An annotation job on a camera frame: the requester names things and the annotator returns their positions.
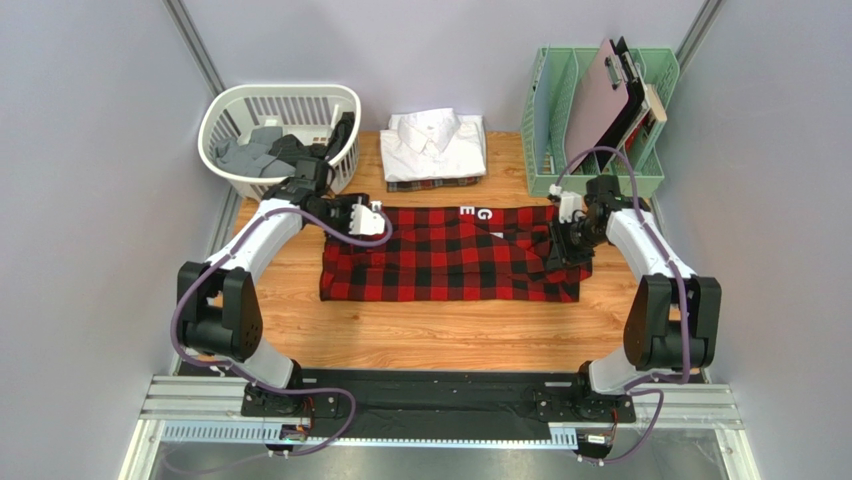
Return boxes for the green file organizer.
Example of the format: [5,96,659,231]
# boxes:
[521,40,680,198]

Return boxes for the black clipboard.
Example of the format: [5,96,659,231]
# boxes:
[596,36,649,149]

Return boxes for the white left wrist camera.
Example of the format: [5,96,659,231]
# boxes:
[348,200,386,236]

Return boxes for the black shirt in basket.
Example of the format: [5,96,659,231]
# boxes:
[268,112,356,167]

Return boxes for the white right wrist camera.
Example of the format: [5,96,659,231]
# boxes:
[548,184,585,224]

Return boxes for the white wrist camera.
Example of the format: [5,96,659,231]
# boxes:
[348,200,386,236]
[548,184,585,224]

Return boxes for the red black plaid shirt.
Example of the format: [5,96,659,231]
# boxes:
[319,206,593,303]

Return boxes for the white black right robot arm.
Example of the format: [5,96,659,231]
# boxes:
[547,175,721,395]

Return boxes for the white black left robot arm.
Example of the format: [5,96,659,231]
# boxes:
[170,160,392,392]

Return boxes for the grey shirt in basket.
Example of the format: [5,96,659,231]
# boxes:
[213,127,296,178]

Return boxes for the folded tartan shirt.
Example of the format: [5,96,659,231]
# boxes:
[386,177,481,192]

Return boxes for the pink clipboard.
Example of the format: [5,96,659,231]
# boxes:
[564,39,612,173]

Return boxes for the folded white shirt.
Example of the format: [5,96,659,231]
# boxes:
[380,108,487,183]

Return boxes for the red book in organizer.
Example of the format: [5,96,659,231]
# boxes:
[623,107,658,162]

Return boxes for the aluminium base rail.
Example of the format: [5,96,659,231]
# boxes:
[121,369,759,479]

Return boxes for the white laundry basket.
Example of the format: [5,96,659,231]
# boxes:
[197,84,362,200]

